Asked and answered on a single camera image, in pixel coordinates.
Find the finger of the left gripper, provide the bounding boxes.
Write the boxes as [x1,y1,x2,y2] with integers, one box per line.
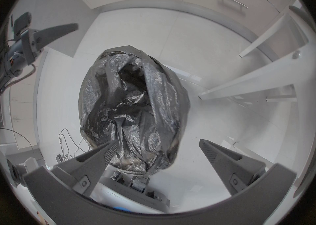
[31,23,79,55]

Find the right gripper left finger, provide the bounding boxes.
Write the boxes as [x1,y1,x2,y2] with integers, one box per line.
[51,140,119,197]

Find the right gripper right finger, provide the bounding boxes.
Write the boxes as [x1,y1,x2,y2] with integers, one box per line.
[199,139,267,196]

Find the black plastic bag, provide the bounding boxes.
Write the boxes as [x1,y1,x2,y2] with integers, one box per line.
[78,45,191,177]

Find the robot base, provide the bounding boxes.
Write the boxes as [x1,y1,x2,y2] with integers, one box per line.
[90,168,171,214]

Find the dark grey white-legged chair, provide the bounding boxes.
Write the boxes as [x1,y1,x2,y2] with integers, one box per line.
[198,5,316,198]

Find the white cable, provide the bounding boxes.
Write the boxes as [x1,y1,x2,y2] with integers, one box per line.
[74,138,87,158]

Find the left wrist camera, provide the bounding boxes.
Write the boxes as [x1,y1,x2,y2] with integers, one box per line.
[12,12,33,41]

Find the black cable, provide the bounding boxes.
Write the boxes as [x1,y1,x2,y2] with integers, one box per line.
[58,128,80,163]
[0,127,38,156]

